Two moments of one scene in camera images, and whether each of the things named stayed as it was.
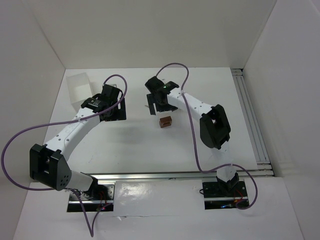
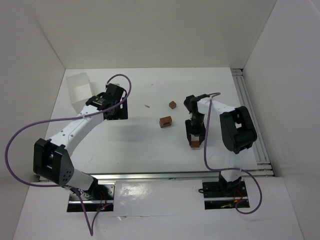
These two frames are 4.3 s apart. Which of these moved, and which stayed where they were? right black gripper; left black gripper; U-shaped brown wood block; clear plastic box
Moved: right black gripper
Stayed: clear plastic box; left black gripper; U-shaped brown wood block
